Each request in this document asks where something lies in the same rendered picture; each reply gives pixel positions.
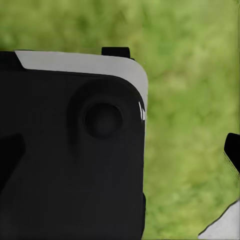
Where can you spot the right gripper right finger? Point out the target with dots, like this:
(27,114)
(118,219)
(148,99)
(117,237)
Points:
(232,149)

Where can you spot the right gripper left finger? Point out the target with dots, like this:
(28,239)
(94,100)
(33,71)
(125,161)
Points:
(12,149)

